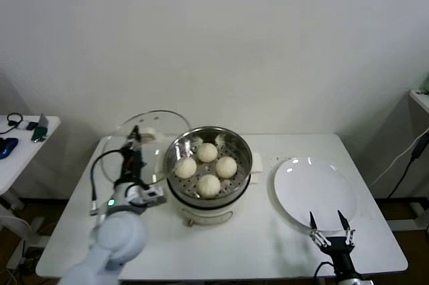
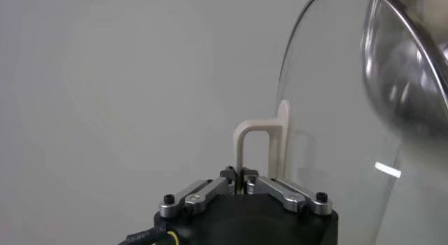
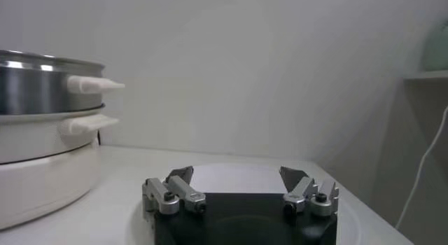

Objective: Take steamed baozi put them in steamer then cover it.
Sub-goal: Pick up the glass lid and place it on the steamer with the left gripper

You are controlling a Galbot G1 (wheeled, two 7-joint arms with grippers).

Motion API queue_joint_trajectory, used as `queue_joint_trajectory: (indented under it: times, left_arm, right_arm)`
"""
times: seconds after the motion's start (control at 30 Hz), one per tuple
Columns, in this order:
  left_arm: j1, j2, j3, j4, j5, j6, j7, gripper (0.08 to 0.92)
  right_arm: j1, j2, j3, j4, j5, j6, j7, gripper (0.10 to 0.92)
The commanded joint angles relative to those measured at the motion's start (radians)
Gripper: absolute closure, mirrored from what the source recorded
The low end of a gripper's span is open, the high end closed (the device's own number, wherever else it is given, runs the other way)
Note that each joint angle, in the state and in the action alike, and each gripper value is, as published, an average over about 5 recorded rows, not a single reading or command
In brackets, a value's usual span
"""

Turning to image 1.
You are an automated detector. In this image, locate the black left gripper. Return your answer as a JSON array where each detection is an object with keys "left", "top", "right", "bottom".
[{"left": 120, "top": 125, "right": 149, "bottom": 186}]

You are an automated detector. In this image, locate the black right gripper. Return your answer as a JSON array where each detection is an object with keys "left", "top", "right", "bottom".
[{"left": 308, "top": 210, "right": 357, "bottom": 278}]

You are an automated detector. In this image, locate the glass lid with cream handle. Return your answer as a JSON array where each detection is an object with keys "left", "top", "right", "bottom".
[{"left": 101, "top": 109, "right": 192, "bottom": 186}]

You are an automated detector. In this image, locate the white steamed baozi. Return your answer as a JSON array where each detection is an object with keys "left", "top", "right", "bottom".
[
  {"left": 214, "top": 156, "right": 238, "bottom": 179},
  {"left": 196, "top": 174, "right": 221, "bottom": 198},
  {"left": 196, "top": 142, "right": 219, "bottom": 163},
  {"left": 174, "top": 157, "right": 198, "bottom": 179}
]

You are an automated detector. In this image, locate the stainless steel steamer basket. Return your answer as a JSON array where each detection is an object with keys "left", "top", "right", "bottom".
[{"left": 154, "top": 126, "right": 264, "bottom": 209}]

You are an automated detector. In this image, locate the white round plate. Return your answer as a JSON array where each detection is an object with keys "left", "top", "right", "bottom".
[{"left": 273, "top": 156, "right": 357, "bottom": 232}]

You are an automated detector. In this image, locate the green tool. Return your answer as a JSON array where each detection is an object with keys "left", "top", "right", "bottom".
[{"left": 30, "top": 113, "right": 50, "bottom": 144}]

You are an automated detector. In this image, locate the cream electric cooker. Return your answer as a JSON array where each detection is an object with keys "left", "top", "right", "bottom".
[{"left": 166, "top": 170, "right": 261, "bottom": 228}]

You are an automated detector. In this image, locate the white side table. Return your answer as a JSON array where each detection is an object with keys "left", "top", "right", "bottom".
[{"left": 0, "top": 115, "right": 60, "bottom": 271}]

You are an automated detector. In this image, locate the blue object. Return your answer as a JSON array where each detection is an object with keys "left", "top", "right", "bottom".
[{"left": 0, "top": 137, "right": 18, "bottom": 160}]

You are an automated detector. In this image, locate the white shelf table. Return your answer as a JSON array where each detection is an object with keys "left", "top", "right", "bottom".
[{"left": 408, "top": 89, "right": 429, "bottom": 114}]

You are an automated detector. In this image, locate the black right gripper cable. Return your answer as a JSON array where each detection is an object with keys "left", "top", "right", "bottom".
[{"left": 314, "top": 260, "right": 336, "bottom": 285}]

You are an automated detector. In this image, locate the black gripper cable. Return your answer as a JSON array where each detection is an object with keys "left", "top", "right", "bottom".
[
  {"left": 89, "top": 150, "right": 127, "bottom": 216},
  {"left": 314, "top": 260, "right": 336, "bottom": 285}
]

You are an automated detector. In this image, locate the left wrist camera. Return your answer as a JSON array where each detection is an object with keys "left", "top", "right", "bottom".
[{"left": 131, "top": 185, "right": 168, "bottom": 209}]

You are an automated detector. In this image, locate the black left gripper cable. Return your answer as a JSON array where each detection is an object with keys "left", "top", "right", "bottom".
[{"left": 89, "top": 150, "right": 127, "bottom": 216}]

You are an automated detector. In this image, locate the white wall cable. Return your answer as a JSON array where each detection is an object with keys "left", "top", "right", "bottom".
[{"left": 370, "top": 129, "right": 429, "bottom": 186}]

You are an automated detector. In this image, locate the black power cable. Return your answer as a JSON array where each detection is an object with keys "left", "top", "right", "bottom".
[{"left": 387, "top": 135, "right": 429, "bottom": 199}]

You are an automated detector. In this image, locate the black looped cable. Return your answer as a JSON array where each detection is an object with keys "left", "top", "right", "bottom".
[{"left": 0, "top": 113, "right": 23, "bottom": 135}]

